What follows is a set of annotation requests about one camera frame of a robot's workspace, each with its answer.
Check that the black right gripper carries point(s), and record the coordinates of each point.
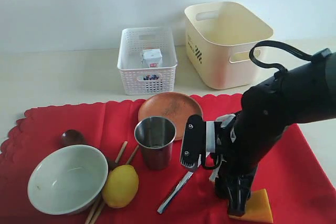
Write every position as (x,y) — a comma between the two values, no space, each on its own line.
(234,188)

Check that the yellow cheese wedge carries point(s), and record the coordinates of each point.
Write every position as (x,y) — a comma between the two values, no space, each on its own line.
(257,208)

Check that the blue white milk carton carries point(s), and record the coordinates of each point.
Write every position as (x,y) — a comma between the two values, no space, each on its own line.
(151,58)

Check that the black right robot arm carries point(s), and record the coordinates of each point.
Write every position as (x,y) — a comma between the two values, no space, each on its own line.
(302,95)

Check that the steel table knife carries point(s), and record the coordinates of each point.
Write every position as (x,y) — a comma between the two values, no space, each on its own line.
(174,192)

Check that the stainless steel cup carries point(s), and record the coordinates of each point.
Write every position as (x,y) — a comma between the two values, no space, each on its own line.
(155,136)

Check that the brown clay plate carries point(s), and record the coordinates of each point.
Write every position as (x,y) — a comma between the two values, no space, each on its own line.
(176,107)

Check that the wooden chopstick right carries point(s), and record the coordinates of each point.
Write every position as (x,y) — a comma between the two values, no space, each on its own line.
(129,160)

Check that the wooden chopstick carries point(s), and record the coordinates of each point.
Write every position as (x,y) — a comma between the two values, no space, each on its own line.
(129,160)
(99,204)

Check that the yellow lemon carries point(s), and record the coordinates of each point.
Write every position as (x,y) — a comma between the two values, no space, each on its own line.
(121,186)

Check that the wooden chopstick left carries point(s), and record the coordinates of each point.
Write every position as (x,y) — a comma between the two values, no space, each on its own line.
(99,204)

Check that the cream plastic bin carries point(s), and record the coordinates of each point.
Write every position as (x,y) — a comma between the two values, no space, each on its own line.
(219,36)

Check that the white perforated plastic basket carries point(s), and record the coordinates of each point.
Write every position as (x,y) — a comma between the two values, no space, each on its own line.
(138,79)

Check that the pale green ceramic bowl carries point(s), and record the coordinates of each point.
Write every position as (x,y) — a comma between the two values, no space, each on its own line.
(68,180)

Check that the dark wooden spoon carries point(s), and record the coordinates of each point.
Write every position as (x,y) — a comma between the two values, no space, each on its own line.
(74,137)

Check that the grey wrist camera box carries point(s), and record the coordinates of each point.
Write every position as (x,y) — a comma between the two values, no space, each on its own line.
(192,142)

